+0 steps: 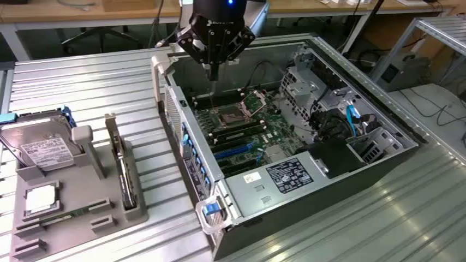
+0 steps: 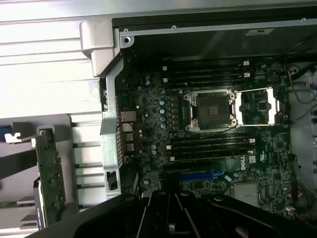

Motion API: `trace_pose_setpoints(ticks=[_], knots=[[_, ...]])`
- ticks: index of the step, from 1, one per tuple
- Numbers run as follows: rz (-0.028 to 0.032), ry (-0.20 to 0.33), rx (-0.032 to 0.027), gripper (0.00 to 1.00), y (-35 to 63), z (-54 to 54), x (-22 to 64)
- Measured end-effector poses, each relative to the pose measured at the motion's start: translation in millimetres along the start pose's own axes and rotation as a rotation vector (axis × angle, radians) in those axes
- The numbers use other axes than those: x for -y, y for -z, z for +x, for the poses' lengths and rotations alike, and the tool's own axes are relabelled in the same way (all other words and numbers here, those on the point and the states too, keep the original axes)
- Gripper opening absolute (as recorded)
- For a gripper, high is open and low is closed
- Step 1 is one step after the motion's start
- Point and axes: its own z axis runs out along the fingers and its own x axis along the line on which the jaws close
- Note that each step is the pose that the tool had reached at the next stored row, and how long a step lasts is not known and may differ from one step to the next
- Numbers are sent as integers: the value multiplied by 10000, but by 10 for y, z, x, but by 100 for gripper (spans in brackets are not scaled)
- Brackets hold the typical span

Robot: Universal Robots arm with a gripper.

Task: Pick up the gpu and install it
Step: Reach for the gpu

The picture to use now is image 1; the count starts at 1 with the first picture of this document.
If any blue disk carrier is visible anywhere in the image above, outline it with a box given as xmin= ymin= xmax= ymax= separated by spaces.
xmin=0 ymin=105 xmax=77 ymax=130

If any grey equipment box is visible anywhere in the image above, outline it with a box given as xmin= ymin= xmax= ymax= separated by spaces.
xmin=378 ymin=53 xmax=432 ymax=93

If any open grey PC case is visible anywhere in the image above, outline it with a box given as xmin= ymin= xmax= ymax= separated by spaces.
xmin=149 ymin=32 xmax=430 ymax=260

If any black RAM stick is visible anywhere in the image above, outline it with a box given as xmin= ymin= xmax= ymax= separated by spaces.
xmin=213 ymin=126 xmax=268 ymax=145

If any brown cardboard box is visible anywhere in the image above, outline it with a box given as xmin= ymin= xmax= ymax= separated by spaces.
xmin=102 ymin=0 xmax=141 ymax=12

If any black graphics card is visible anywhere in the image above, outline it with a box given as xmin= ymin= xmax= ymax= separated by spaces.
xmin=104 ymin=113 xmax=138 ymax=212

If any black office chair base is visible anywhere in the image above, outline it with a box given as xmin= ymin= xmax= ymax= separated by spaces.
xmin=60 ymin=26 xmax=143 ymax=54

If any aluminium profile frame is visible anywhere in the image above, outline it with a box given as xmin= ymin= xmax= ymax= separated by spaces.
xmin=365 ymin=16 xmax=466 ymax=92

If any metal socket cover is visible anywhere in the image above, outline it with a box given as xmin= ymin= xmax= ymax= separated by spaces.
xmin=237 ymin=91 xmax=272 ymax=117

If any wooden desk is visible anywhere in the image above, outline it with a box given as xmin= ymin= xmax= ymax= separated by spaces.
xmin=0 ymin=0 xmax=193 ymax=62
xmin=267 ymin=0 xmax=459 ymax=52

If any black wire bundle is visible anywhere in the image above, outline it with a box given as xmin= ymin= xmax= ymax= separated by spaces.
xmin=308 ymin=108 xmax=351 ymax=142

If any silver perforated disk bay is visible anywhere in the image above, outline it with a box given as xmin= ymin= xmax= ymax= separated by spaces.
xmin=344 ymin=127 xmax=406 ymax=164

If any green RAM stick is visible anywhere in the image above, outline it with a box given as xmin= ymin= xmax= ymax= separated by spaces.
xmin=38 ymin=206 xmax=92 ymax=228

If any silver CPU chip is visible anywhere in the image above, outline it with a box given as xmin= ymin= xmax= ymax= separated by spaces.
xmin=24 ymin=187 xmax=58 ymax=211

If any CPU socket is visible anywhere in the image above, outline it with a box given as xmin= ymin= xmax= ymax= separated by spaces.
xmin=216 ymin=106 xmax=252 ymax=126

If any silver power supply unit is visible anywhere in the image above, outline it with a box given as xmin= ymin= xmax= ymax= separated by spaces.
xmin=221 ymin=156 xmax=331 ymax=221

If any grey metal disk bay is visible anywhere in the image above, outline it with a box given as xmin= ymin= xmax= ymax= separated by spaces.
xmin=279 ymin=45 xmax=352 ymax=132

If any blue expansion slot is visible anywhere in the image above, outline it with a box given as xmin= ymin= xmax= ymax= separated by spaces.
xmin=212 ymin=143 xmax=257 ymax=162

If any green motherboard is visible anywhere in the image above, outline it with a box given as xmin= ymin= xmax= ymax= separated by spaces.
xmin=188 ymin=88 xmax=309 ymax=178

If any black hanging cable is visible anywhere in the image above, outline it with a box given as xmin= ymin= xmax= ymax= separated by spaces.
xmin=147 ymin=0 xmax=167 ymax=49

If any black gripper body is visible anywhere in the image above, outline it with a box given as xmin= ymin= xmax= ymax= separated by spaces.
xmin=189 ymin=0 xmax=248 ymax=59

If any grey parts rack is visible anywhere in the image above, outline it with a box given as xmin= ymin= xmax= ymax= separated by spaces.
xmin=10 ymin=124 xmax=149 ymax=260

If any blue disk wire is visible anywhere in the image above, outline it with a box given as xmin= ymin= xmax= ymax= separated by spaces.
xmin=347 ymin=104 xmax=365 ymax=137

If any silver hard disk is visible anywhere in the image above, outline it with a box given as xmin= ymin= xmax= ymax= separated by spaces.
xmin=0 ymin=114 xmax=84 ymax=172

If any silver chipset heatsink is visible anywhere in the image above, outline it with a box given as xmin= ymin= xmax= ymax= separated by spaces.
xmin=264 ymin=144 xmax=292 ymax=162

